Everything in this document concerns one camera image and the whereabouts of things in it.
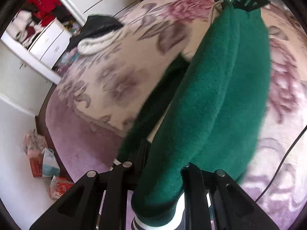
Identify black cable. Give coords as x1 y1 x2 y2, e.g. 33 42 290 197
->
254 125 307 203

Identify floral purple bed blanket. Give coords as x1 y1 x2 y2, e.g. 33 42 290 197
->
46 0 306 229

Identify red hanging clothes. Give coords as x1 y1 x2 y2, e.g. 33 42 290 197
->
27 0 62 26

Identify green white varsity jacket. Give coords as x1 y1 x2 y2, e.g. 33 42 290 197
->
118 0 271 229

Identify black and white garment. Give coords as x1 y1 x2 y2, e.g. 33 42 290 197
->
66 15 129 56

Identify paper bags on floor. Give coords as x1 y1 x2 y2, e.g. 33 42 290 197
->
23 130 74 199

